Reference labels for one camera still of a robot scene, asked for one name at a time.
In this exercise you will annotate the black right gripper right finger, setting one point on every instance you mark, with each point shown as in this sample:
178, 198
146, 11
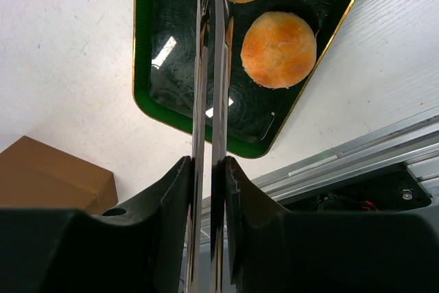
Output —
272, 249

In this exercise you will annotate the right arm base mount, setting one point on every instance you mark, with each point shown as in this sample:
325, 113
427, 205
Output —
391, 188

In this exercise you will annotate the metal tongs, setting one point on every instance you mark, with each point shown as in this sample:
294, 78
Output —
214, 41

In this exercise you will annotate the brown paper bag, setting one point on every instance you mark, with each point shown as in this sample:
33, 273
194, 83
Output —
34, 174

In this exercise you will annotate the green serving tray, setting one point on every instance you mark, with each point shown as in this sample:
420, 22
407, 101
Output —
164, 48

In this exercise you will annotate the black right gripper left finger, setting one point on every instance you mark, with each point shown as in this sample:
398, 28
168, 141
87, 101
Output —
135, 246

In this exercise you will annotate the aluminium front rail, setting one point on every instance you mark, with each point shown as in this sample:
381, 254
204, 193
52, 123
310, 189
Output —
412, 142

